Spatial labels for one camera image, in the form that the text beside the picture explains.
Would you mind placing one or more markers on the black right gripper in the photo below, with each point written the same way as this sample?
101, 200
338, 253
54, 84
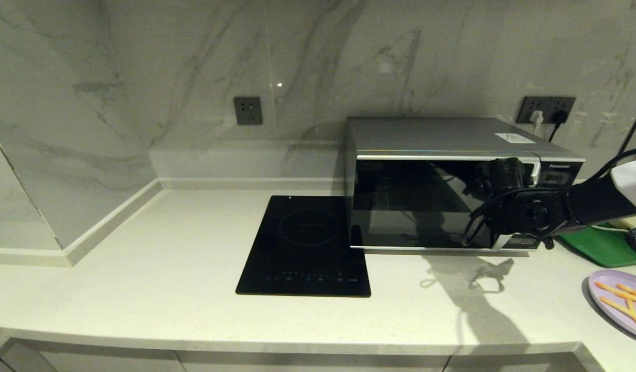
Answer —
501, 217

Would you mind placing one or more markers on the microwave door with dark glass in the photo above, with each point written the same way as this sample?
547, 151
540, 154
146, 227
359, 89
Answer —
400, 206

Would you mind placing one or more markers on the purple plate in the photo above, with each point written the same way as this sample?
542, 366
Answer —
607, 316

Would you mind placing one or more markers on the white paper sheet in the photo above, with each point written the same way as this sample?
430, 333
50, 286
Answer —
514, 138

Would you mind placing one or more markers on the silver Panasonic microwave oven body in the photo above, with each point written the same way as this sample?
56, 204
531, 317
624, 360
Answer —
426, 133

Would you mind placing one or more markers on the green plastic tray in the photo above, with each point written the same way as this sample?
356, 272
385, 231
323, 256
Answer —
596, 248

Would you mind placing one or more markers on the white power plug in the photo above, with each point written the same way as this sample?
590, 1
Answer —
537, 118

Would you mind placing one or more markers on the black induction cooktop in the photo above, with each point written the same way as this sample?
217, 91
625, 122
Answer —
302, 248

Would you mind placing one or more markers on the grey cabinet side panel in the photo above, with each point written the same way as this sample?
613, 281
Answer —
18, 361

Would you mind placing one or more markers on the grey double wall socket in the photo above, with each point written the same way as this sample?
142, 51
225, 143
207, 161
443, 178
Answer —
547, 103

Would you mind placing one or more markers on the grey single wall socket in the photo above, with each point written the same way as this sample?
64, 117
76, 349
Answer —
248, 110

